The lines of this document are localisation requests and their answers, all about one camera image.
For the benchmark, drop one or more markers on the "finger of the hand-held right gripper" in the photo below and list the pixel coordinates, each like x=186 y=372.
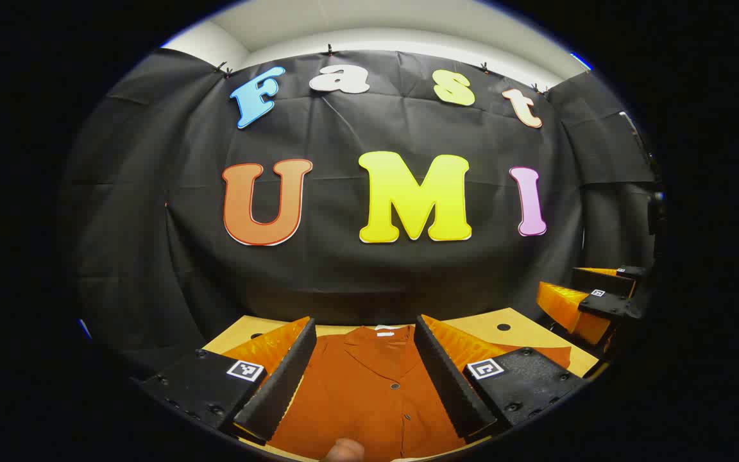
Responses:
x=603 y=281
x=568 y=311

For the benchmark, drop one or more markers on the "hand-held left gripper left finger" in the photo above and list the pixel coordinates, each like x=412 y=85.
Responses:
x=280 y=385

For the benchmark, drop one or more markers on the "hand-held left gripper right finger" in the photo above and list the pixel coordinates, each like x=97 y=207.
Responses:
x=450 y=385

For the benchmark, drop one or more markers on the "rust orange button shirt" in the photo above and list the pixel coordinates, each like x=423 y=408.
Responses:
x=363 y=391

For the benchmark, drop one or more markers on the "black backdrop cloth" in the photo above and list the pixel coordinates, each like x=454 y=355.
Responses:
x=344 y=269

